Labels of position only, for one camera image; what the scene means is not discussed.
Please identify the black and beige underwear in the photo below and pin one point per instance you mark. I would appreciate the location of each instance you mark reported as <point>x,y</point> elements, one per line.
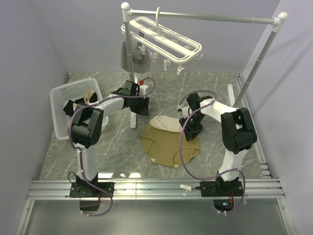
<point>90,96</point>

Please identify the white clip drying hanger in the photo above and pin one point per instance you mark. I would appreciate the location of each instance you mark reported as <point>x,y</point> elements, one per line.
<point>174,47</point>

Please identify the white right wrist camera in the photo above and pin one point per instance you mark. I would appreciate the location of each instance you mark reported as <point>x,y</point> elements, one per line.
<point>184,111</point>

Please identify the white metal clothes rack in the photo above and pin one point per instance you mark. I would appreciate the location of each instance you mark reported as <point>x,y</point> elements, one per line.
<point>276,23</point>

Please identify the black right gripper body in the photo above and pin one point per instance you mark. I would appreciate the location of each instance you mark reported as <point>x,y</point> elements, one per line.
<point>194,119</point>

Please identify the white plastic laundry basket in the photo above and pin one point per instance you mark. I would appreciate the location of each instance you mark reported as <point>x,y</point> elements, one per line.
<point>60,96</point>

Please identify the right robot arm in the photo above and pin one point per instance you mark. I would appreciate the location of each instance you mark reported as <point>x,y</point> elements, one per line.
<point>238,136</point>

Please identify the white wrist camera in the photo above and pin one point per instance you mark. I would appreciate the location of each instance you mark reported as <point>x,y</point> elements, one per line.
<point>184,111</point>
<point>143,89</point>

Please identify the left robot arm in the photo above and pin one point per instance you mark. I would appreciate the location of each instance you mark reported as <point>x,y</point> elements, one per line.
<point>86,126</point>

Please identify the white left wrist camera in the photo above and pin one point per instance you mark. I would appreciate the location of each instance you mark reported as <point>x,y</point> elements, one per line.
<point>143,89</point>

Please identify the grey hanging underwear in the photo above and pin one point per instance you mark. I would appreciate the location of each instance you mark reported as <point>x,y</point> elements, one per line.
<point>141,62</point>

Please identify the olive and cream underwear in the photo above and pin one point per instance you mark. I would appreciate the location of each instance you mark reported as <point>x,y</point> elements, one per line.
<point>160,141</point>

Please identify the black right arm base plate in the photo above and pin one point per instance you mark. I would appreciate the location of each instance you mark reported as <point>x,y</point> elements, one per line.
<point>211,189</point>

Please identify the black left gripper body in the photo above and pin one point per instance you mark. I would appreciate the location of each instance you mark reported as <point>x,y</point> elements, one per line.
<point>135,105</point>

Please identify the aluminium mounting rail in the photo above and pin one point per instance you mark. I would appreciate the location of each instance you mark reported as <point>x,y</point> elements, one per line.
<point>153,189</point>

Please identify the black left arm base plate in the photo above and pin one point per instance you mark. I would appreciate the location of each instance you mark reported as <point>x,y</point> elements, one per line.
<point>85,191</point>

